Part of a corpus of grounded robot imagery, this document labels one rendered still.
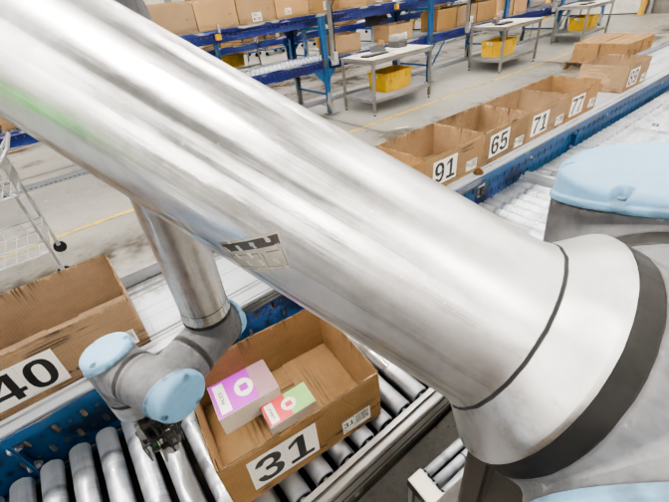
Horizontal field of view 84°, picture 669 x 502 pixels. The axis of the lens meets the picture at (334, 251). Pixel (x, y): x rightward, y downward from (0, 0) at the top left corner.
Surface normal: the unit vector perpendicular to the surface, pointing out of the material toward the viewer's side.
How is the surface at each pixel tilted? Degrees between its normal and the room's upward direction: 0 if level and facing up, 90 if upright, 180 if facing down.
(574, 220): 94
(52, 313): 89
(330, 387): 1
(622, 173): 5
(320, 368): 1
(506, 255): 31
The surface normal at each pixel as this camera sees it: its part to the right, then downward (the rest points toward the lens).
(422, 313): -0.24, 0.20
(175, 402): 0.85, 0.22
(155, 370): -0.10, -0.80
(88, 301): 0.61, 0.40
